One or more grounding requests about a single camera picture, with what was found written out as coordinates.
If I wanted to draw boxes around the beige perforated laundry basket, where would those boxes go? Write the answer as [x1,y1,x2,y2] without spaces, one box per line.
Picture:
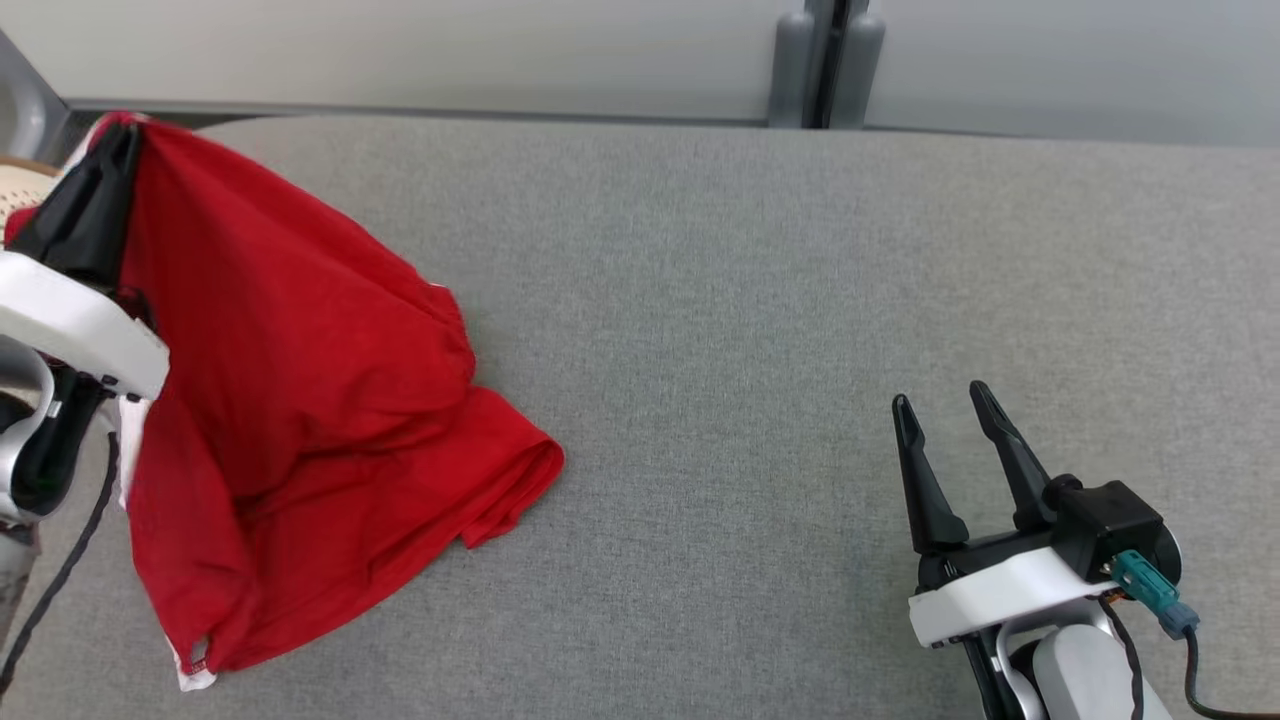
[0,155,61,236]

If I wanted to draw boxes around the black left cable teal plug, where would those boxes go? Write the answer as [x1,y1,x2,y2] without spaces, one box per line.
[0,430,121,693]

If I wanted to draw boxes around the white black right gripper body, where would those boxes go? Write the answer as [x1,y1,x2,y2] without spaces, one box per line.
[908,528,1126,649]

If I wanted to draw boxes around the red white basketball jersey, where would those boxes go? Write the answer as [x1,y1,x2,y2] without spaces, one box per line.
[5,112,566,693]

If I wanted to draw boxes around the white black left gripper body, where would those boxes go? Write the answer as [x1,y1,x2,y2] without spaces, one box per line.
[0,250,171,403]

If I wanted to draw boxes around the black cable teal plug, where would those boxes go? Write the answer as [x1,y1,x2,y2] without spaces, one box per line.
[1105,550,1280,720]
[0,430,121,693]

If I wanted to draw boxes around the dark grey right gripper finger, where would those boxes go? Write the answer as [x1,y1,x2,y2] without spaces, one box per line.
[968,380,1056,532]
[891,394,971,556]

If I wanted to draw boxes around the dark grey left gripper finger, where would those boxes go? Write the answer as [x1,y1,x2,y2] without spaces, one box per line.
[8,128,117,280]
[80,122,144,297]

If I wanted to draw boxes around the grey slanted support strut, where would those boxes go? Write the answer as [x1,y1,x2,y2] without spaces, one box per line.
[0,30,73,163]

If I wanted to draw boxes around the black right cable teal plug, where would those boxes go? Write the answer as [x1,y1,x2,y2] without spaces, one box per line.
[1105,550,1280,720]

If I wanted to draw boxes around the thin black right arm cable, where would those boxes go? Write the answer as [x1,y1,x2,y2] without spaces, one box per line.
[1100,598,1147,720]

